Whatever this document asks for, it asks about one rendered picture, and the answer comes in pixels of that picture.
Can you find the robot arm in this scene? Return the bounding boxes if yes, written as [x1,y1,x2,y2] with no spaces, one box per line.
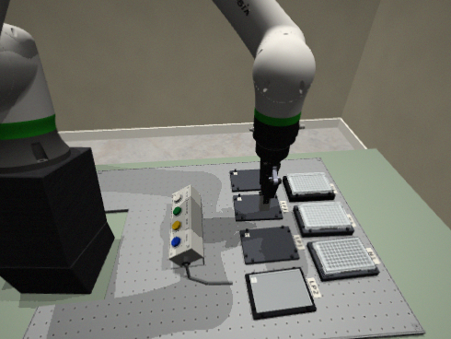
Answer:
[0,0,316,174]

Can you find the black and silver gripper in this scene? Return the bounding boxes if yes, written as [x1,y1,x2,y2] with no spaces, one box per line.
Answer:
[255,142,290,211]

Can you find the white button panel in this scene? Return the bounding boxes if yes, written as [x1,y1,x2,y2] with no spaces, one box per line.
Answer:
[168,185,233,285]

